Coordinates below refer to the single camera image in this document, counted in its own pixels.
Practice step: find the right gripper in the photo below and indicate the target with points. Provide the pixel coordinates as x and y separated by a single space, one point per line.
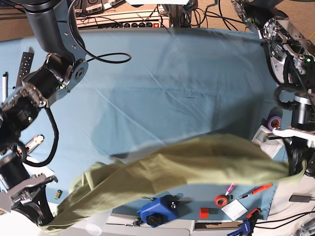
25 193

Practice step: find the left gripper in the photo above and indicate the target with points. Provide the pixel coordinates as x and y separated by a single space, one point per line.
299 139

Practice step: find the olive green t-shirt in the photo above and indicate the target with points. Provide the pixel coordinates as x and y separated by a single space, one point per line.
209 159

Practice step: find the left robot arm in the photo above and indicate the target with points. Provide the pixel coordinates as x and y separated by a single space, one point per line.
291 61

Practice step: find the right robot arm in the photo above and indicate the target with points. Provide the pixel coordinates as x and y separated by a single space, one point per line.
54 26

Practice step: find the small green battery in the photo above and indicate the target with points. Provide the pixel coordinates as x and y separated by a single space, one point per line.
58 194

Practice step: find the rolled printed paper sheet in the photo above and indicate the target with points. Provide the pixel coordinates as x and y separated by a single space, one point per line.
270 147

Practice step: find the purple tape roll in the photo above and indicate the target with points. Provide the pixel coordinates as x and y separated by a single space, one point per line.
274 121

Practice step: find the white paper card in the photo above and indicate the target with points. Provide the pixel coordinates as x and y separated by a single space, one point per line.
47 171

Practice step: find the black power adapter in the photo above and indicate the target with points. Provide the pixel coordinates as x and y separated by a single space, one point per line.
300 198

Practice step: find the translucent plastic cup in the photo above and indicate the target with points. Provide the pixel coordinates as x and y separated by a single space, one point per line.
93 229

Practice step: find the orange grey utility knife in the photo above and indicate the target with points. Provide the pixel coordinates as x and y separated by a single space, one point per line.
34 143

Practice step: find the pink glue tube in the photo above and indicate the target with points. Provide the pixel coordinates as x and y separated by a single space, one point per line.
229 189

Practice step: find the white square paper note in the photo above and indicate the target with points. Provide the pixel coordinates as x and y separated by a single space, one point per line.
234 210

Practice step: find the blue orange spring clamp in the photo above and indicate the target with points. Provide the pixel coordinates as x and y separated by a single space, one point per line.
246 228

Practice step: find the red tape roll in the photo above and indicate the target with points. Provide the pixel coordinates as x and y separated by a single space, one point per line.
221 200

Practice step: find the clear plastic package box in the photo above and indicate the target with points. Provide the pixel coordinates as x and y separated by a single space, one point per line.
277 56

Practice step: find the red cube block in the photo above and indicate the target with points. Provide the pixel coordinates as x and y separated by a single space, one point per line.
204 213

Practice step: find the blue plastic clamp device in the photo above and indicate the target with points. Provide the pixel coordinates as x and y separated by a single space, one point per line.
159 211

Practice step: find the black and white marker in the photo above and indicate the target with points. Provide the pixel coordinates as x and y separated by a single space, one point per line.
4 86

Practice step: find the black remote control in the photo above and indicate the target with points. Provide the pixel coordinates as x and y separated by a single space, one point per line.
25 66

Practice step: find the light blue table cloth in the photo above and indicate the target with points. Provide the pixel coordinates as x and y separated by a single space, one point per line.
179 83

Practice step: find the black power strip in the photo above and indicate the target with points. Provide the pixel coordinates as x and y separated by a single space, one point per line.
141 25

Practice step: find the orange handled screwdriver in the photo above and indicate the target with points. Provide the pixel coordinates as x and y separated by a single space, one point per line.
256 190

